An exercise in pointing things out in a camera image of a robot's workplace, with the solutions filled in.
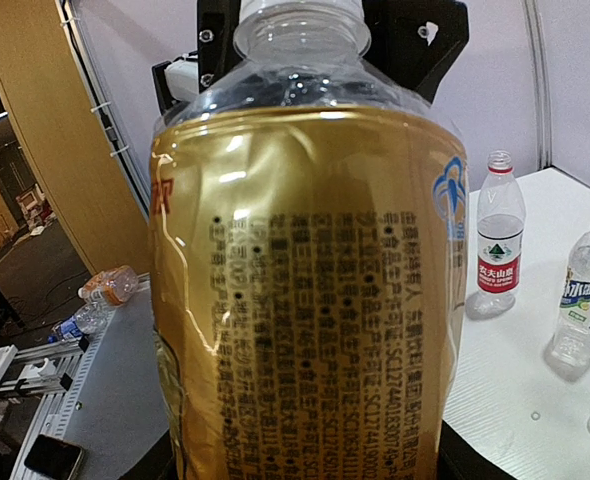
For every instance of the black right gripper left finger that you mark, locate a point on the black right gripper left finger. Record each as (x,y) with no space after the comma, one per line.
(158,463)

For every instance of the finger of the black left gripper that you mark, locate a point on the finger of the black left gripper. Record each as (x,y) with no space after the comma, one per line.
(216,24)
(415,43)

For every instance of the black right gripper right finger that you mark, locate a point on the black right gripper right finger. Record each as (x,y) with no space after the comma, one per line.
(459,461)

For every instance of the amber tea bottle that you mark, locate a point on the amber tea bottle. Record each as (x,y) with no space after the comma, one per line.
(309,244)

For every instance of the clear bottle green blue label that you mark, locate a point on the clear bottle green blue label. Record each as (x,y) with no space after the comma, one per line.
(568,352)

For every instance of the clear bottle red label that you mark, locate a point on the clear bottle red label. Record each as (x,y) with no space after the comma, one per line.
(500,224)

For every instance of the background crushed clear bottle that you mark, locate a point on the background crushed clear bottle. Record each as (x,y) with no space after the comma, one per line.
(87,320)

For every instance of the background orange cap bottle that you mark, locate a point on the background orange cap bottle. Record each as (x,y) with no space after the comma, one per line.
(113,287)

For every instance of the black smartphone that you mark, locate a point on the black smartphone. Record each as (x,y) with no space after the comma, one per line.
(54,458)

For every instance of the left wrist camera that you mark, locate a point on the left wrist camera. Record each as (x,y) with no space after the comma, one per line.
(176,81)

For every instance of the left aluminium frame post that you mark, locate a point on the left aluminium frame post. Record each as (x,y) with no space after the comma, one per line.
(542,94)

